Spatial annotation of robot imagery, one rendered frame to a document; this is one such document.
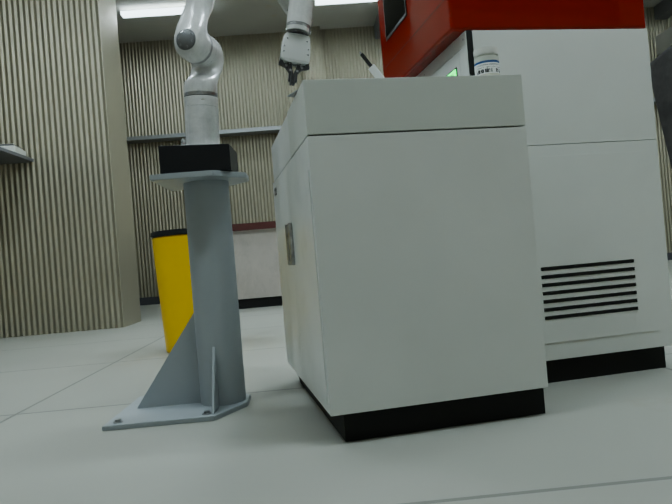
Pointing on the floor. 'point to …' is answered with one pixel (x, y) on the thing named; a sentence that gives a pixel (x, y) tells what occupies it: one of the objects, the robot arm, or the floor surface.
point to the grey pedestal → (204, 303)
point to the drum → (173, 281)
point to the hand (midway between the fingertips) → (292, 78)
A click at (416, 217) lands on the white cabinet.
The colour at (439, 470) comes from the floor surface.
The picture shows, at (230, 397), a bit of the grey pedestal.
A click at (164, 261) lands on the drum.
